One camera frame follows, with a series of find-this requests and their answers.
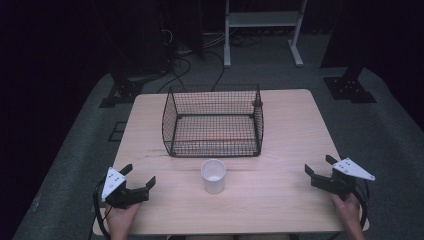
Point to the person's right hand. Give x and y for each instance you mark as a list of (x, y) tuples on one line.
[(348, 210)]

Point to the person's left hand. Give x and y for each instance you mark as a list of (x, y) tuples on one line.
[(120, 220)]

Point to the white plastic cup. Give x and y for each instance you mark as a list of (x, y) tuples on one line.
[(213, 175)]

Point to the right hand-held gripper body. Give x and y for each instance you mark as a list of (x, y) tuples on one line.
[(340, 178)]

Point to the black stand base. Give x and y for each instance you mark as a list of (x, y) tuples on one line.
[(349, 88), (124, 90)]

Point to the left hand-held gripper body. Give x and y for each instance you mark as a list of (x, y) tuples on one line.
[(115, 188)]

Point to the white metal stand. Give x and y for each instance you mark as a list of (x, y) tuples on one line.
[(263, 23)]

